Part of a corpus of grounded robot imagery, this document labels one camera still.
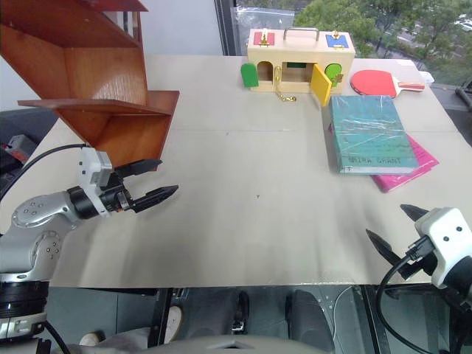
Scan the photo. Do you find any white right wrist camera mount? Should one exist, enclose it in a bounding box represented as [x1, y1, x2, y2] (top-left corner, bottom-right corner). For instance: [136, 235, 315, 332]
[414, 206, 472, 290]

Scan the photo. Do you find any white shoe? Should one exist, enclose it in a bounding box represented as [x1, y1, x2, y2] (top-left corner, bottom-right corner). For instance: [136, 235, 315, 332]
[168, 305, 184, 342]
[78, 330, 108, 348]

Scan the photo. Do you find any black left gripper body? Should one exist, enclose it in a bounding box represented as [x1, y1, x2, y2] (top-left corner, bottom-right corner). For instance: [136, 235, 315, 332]
[98, 170, 136, 215]

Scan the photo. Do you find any teal plastic-wrapped book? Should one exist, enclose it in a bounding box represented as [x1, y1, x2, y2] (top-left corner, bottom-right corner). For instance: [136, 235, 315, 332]
[327, 94, 419, 176]

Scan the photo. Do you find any dark window frame post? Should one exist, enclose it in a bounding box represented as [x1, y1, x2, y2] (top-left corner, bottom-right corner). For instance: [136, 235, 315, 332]
[215, 0, 237, 57]

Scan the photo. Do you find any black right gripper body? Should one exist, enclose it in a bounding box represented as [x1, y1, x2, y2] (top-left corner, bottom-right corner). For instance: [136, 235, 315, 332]
[399, 253, 439, 282]

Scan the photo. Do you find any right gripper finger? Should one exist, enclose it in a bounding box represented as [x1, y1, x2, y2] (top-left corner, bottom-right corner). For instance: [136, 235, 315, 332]
[365, 228, 401, 266]
[400, 204, 431, 223]

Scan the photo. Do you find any gold key chain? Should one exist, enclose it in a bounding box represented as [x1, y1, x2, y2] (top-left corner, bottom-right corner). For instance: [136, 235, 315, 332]
[272, 62, 298, 105]

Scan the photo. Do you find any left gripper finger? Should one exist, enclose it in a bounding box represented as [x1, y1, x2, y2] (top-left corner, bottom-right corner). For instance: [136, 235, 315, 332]
[114, 159, 164, 179]
[130, 184, 181, 215]

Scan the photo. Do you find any yellow box door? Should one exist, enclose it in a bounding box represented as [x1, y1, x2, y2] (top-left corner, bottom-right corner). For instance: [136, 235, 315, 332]
[311, 65, 332, 108]

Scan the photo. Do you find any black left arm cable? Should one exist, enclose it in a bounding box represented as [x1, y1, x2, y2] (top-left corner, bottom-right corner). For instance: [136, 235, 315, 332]
[0, 143, 86, 202]

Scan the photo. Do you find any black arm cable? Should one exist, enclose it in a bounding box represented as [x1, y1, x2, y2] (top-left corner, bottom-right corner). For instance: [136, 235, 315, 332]
[0, 143, 86, 202]
[375, 235, 432, 354]

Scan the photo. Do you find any pink book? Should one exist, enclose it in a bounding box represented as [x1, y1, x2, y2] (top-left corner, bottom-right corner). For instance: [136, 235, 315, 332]
[369, 133, 440, 194]

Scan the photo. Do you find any red table tennis paddle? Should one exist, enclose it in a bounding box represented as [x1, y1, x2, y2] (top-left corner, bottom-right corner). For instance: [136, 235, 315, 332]
[349, 69, 426, 99]

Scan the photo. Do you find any grey and red box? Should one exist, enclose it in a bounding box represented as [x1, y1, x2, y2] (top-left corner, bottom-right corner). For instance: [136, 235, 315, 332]
[0, 133, 40, 165]

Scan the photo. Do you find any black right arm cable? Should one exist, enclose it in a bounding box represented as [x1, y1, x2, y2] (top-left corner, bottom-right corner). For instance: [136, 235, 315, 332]
[375, 235, 432, 354]

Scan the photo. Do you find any wooden lock box toy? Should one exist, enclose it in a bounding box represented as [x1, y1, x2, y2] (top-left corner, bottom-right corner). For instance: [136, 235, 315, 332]
[246, 27, 356, 94]

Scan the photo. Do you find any brown wooden shelf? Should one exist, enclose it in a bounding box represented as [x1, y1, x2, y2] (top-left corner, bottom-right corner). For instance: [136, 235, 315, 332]
[0, 0, 181, 172]

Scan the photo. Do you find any black table leg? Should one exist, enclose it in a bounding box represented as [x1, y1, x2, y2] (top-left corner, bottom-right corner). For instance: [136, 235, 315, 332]
[146, 287, 175, 350]

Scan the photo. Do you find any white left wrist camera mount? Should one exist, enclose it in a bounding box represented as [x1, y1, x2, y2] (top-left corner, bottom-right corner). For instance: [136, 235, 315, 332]
[76, 146, 113, 202]

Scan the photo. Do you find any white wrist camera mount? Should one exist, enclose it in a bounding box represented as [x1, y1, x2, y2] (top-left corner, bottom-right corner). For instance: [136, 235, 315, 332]
[414, 206, 472, 290]
[76, 146, 113, 202]

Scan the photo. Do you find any green arched box door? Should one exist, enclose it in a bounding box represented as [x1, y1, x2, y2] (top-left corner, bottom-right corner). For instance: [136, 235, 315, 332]
[241, 63, 258, 89]

